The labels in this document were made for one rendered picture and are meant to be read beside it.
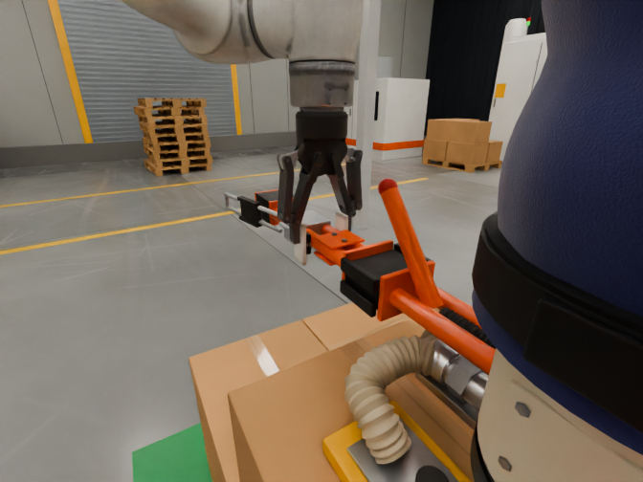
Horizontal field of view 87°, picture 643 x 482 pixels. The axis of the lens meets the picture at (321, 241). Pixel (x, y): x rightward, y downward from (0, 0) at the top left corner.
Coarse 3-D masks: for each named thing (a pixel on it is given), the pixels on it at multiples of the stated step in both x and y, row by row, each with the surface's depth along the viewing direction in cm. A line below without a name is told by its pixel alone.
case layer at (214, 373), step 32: (320, 320) 123; (352, 320) 123; (384, 320) 123; (224, 352) 108; (256, 352) 108; (288, 352) 108; (320, 352) 108; (224, 384) 96; (224, 416) 86; (224, 448) 78; (224, 480) 74
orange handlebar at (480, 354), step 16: (320, 240) 51; (336, 240) 51; (352, 240) 51; (320, 256) 52; (336, 256) 48; (400, 304) 38; (416, 304) 36; (448, 304) 37; (464, 304) 36; (416, 320) 36; (432, 320) 34; (448, 320) 34; (448, 336) 32; (464, 336) 31; (464, 352) 31; (480, 352) 30; (480, 368) 30
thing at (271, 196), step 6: (258, 192) 72; (264, 192) 72; (270, 192) 72; (276, 192) 72; (258, 198) 71; (264, 198) 68; (270, 198) 68; (276, 198) 68; (264, 204) 68; (270, 204) 66; (276, 204) 66; (264, 216) 70; (270, 216) 67; (270, 222) 68; (276, 222) 68
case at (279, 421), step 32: (352, 352) 50; (256, 384) 44; (288, 384) 44; (320, 384) 44; (416, 384) 44; (256, 416) 40; (288, 416) 40; (320, 416) 40; (352, 416) 40; (416, 416) 40; (448, 416) 40; (256, 448) 36; (288, 448) 36; (320, 448) 36; (448, 448) 36; (256, 480) 36; (288, 480) 33; (320, 480) 33
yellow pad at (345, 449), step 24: (336, 432) 36; (360, 432) 36; (408, 432) 35; (336, 456) 33; (360, 456) 33; (408, 456) 33; (432, 456) 33; (360, 480) 31; (384, 480) 31; (408, 480) 31; (432, 480) 28; (456, 480) 31
